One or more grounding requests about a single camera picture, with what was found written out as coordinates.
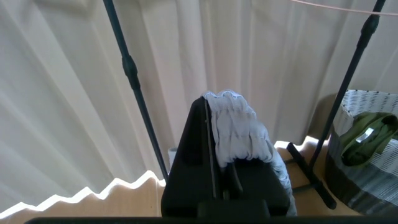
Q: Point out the green garment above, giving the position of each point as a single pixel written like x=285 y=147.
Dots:
x=357 y=149

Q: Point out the beige curtain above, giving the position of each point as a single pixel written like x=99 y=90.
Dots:
x=68 y=93

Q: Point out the black clothes rack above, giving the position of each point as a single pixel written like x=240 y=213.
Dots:
x=132 y=70

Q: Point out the white laundry basket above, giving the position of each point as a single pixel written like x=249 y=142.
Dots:
x=363 y=101

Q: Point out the pink clothes hanger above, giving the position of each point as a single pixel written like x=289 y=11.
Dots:
x=342 y=9

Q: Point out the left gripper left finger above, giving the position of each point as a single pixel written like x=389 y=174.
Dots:
x=189 y=174

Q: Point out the pale grey shorts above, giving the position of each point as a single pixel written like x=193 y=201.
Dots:
x=236 y=130

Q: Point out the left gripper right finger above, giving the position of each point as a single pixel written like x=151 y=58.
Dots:
x=258 y=183

